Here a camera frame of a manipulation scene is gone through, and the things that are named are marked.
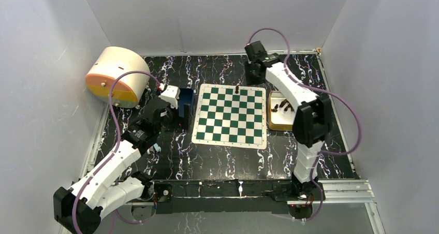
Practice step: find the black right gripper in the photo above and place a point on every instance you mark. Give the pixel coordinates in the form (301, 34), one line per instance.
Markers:
(250, 81)

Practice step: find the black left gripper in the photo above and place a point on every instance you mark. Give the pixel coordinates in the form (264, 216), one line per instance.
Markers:
(186, 115)

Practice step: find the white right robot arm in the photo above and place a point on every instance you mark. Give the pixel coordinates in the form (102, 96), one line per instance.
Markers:
(312, 121)

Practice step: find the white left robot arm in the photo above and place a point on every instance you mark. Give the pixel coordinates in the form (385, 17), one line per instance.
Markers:
(81, 207)

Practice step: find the green white chess board mat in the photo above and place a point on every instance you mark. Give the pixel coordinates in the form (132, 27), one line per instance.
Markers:
(227, 119)

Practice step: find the blue square tray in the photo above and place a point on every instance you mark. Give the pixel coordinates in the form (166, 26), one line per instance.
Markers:
(185, 107)

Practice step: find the dark brown piece in tray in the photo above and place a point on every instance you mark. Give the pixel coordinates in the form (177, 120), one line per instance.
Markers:
(288, 107)
(275, 109)
(283, 103)

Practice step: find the small white blue clip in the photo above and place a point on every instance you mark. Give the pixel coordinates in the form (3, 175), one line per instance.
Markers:
(155, 148)

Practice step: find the beige rectangular tin tray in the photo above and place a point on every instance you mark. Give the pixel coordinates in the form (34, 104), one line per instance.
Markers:
(281, 121)

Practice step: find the cream orange cylindrical drum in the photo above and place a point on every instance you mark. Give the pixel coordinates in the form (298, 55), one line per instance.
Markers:
(113, 62)

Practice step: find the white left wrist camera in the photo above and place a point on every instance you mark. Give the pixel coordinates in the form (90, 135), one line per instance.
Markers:
(170, 94)

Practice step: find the black base frame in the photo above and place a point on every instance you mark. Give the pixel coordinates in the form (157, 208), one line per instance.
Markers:
(279, 196)

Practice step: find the aluminium rail frame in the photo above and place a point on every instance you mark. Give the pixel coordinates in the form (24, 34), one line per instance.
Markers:
(348, 191)

